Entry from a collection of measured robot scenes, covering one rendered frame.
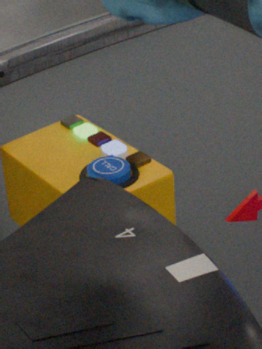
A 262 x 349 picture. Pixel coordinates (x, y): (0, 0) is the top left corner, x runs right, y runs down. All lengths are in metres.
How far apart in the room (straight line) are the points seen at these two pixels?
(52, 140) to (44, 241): 0.36
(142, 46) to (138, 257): 0.90
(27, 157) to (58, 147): 0.03
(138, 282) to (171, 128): 1.01
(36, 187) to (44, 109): 0.50
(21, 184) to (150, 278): 0.38
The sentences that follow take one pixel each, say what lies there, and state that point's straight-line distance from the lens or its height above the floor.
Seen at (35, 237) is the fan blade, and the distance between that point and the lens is 0.67.
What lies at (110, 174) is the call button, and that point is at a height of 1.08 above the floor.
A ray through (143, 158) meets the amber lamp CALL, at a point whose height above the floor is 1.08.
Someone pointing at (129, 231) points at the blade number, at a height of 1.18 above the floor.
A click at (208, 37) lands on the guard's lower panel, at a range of 1.62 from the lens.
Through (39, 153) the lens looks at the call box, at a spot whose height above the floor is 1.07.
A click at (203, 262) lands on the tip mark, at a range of 0.66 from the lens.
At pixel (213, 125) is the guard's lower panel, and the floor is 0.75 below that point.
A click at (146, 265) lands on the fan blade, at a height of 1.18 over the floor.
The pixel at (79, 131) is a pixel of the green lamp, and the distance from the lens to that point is 1.01.
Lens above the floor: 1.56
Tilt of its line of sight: 31 degrees down
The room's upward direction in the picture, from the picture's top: 4 degrees counter-clockwise
